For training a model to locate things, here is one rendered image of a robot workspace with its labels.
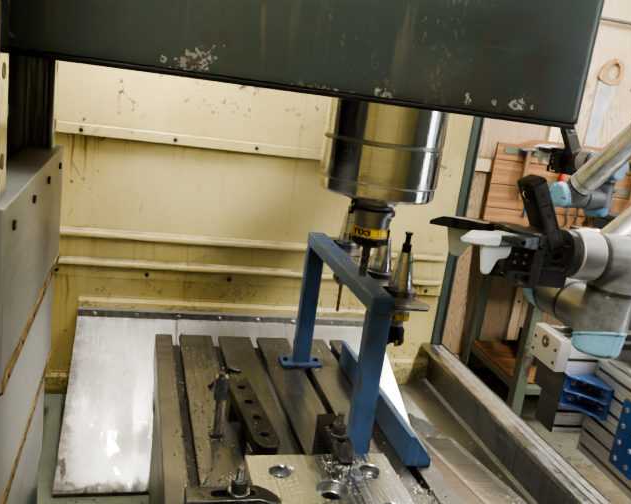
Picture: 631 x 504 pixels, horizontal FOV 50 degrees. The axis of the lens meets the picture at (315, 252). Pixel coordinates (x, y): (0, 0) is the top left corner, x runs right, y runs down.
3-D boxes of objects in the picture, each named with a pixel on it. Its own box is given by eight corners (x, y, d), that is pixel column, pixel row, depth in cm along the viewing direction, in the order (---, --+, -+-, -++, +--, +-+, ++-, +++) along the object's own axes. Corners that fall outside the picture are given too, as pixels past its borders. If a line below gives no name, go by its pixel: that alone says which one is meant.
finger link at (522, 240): (508, 249, 91) (544, 248, 96) (511, 238, 90) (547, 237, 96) (480, 240, 94) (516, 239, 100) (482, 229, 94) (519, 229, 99)
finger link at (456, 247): (423, 251, 101) (484, 264, 100) (431, 213, 100) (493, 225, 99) (423, 247, 104) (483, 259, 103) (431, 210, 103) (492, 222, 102)
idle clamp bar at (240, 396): (245, 406, 138) (248, 378, 136) (280, 479, 115) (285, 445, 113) (221, 407, 137) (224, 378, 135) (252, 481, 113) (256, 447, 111)
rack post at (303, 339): (317, 359, 167) (333, 244, 160) (322, 369, 162) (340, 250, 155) (277, 358, 164) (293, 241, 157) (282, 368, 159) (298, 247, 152)
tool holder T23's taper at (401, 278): (383, 283, 122) (389, 247, 120) (404, 283, 124) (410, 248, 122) (395, 291, 118) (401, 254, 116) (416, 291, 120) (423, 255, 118)
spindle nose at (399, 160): (297, 179, 95) (308, 92, 92) (391, 185, 102) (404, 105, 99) (354, 203, 81) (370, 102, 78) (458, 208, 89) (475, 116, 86)
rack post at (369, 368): (374, 457, 126) (400, 307, 119) (384, 473, 121) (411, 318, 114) (323, 458, 123) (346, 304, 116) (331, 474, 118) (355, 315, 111)
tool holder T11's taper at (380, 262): (366, 265, 133) (371, 232, 131) (388, 267, 134) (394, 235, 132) (370, 271, 129) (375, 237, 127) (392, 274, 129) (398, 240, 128)
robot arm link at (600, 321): (585, 336, 116) (602, 275, 113) (630, 363, 105) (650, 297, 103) (546, 333, 113) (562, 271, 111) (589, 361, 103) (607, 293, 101)
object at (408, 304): (422, 302, 120) (423, 298, 119) (434, 313, 115) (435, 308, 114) (385, 300, 118) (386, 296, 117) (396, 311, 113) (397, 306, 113)
